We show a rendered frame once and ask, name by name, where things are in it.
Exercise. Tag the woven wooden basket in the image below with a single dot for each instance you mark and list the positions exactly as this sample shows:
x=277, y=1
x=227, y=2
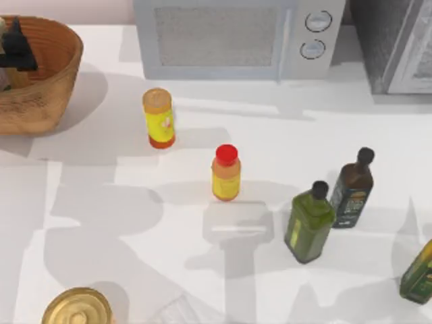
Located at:
x=50, y=94

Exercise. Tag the yellow bottle with tan cap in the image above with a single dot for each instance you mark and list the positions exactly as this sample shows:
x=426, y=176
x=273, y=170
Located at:
x=159, y=121

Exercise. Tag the microwave oven door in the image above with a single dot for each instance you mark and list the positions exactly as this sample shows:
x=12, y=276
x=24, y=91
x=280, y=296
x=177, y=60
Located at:
x=216, y=37

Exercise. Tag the yellow bottle with red cap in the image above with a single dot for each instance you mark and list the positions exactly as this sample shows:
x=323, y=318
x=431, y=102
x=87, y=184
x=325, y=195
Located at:
x=226, y=179

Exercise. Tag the pale microwave oven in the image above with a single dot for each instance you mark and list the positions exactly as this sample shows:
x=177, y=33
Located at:
x=303, y=71

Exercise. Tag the microwave knob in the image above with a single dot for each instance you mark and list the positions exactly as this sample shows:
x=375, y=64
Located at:
x=318, y=21
x=312, y=49

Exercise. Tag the light green oil bottle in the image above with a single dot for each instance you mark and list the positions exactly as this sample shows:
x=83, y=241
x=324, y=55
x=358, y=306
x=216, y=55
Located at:
x=308, y=226

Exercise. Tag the dark brown oil bottle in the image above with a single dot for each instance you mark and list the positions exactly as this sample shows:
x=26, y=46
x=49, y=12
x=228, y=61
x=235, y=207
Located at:
x=352, y=195

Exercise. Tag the pale grey cabinet door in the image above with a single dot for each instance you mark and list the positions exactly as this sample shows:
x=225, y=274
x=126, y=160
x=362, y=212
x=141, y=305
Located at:
x=415, y=57

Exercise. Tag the green bottle with yellow label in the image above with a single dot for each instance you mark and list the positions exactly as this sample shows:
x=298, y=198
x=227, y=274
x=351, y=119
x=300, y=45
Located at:
x=418, y=276

